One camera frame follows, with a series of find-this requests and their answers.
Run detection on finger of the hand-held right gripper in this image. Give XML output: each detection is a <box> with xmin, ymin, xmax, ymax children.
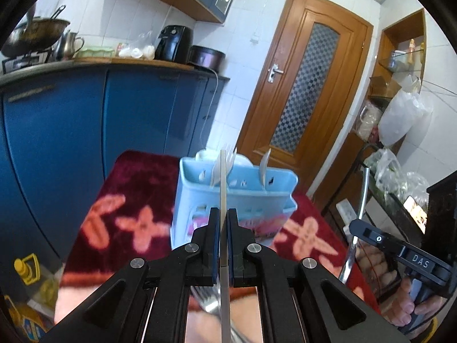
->
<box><xmin>348</xmin><ymin>219</ymin><xmax>406</xmax><ymax>258</ymax></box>

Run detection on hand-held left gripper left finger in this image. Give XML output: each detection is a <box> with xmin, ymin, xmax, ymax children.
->
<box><xmin>37</xmin><ymin>208</ymin><xmax>222</xmax><ymax>343</ymax></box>

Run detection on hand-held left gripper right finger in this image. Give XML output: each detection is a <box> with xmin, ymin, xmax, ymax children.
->
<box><xmin>228</xmin><ymin>209</ymin><xmax>411</xmax><ymax>343</ymax></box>

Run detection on long metal utensil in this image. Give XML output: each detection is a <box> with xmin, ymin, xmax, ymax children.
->
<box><xmin>338</xmin><ymin>166</ymin><xmax>369</xmax><ymax>284</ymax></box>

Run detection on light blue utensil holder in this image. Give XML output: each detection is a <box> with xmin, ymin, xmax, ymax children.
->
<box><xmin>171</xmin><ymin>155</ymin><xmax>298</xmax><ymax>251</ymax></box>

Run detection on metal fork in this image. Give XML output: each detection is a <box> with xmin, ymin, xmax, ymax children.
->
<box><xmin>191</xmin><ymin>285</ymin><xmax>252</xmax><ymax>343</ymax></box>

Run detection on wooden chopstick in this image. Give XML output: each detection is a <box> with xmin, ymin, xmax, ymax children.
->
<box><xmin>219</xmin><ymin>149</ymin><xmax>232</xmax><ymax>343</ymax></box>

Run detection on person's right hand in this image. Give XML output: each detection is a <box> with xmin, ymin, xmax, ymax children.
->
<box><xmin>356</xmin><ymin>246</ymin><xmax>451</xmax><ymax>331</ymax></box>

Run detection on white power strip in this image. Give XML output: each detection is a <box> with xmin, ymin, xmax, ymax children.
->
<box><xmin>336</xmin><ymin>200</ymin><xmax>358</xmax><ymax>237</ymax></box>

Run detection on black side table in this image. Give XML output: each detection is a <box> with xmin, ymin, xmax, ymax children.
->
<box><xmin>364</xmin><ymin>171</ymin><xmax>429</xmax><ymax>254</ymax></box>

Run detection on clear plastic bags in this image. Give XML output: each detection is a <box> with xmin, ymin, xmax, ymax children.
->
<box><xmin>364</xmin><ymin>148</ymin><xmax>430</xmax><ymax>205</ymax></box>

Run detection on white plastic fork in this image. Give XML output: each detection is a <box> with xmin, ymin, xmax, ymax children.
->
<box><xmin>225</xmin><ymin>146</ymin><xmax>238</xmax><ymax>180</ymax></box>

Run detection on white plastic spoon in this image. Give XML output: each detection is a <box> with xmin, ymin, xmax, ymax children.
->
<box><xmin>259</xmin><ymin>148</ymin><xmax>272</xmax><ymax>188</ymax></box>
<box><xmin>195</xmin><ymin>149</ymin><xmax>221</xmax><ymax>187</ymax></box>

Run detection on red floral blanket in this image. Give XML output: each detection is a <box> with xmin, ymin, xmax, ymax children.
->
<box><xmin>53</xmin><ymin>150</ymin><xmax>382</xmax><ymax>327</ymax></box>

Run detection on pinkish filled bag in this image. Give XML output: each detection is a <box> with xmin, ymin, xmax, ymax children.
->
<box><xmin>357</xmin><ymin>100</ymin><xmax>383</xmax><ymax>142</ymax></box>

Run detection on white plastic bag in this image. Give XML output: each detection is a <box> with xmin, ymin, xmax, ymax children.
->
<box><xmin>378</xmin><ymin>77</ymin><xmax>435</xmax><ymax>146</ymax></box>

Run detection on cardboard box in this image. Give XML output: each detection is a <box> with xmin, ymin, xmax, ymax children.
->
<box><xmin>369</xmin><ymin>76</ymin><xmax>402</xmax><ymax>98</ymax></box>

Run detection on wooden door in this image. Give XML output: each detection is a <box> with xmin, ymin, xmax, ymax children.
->
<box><xmin>237</xmin><ymin>0</ymin><xmax>374</xmax><ymax>198</ymax></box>

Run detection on clear shelf container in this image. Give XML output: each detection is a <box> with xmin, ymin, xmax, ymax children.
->
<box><xmin>387</xmin><ymin>51</ymin><xmax>408</xmax><ymax>73</ymax></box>

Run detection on blue base cabinets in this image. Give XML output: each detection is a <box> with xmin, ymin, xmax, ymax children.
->
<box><xmin>0</xmin><ymin>59</ymin><xmax>231</xmax><ymax>286</ymax></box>

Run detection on dark cooking pot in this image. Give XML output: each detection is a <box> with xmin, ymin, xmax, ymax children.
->
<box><xmin>188</xmin><ymin>45</ymin><xmax>226</xmax><ymax>73</ymax></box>

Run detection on yellow capped bottle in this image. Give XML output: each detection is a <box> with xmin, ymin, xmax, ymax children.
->
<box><xmin>13</xmin><ymin>254</ymin><xmax>41</xmax><ymax>287</ymax></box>

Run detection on wooden shelf unit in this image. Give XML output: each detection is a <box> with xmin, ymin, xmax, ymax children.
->
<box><xmin>314</xmin><ymin>9</ymin><xmax>428</xmax><ymax>216</ymax></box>

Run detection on black air fryer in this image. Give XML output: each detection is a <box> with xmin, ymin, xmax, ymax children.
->
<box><xmin>154</xmin><ymin>25</ymin><xmax>194</xmax><ymax>63</ymax></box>

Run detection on yellow oil bottle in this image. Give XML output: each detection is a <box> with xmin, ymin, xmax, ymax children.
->
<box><xmin>3</xmin><ymin>293</ymin><xmax>49</xmax><ymax>342</ymax></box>

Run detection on clear bag of white items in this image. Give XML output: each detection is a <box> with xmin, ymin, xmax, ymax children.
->
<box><xmin>118</xmin><ymin>32</ymin><xmax>158</xmax><ymax>60</ymax></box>

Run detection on green container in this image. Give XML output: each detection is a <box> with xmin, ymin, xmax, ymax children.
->
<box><xmin>77</xmin><ymin>46</ymin><xmax>113</xmax><ymax>59</ymax></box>

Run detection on metal pitcher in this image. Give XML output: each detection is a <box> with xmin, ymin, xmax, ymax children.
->
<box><xmin>57</xmin><ymin>31</ymin><xmax>85</xmax><ymax>61</ymax></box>

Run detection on gas stove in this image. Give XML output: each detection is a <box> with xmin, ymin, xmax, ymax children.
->
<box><xmin>2</xmin><ymin>52</ymin><xmax>58</xmax><ymax>75</ymax></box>

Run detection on metal wok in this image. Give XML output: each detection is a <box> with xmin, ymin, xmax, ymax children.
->
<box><xmin>2</xmin><ymin>5</ymin><xmax>71</xmax><ymax>58</ymax></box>

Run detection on white power cable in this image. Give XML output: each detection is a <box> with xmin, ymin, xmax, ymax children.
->
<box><xmin>198</xmin><ymin>68</ymin><xmax>220</xmax><ymax>149</ymax></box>

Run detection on metal door handle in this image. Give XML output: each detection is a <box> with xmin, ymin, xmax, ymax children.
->
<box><xmin>267</xmin><ymin>62</ymin><xmax>285</xmax><ymax>84</ymax></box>

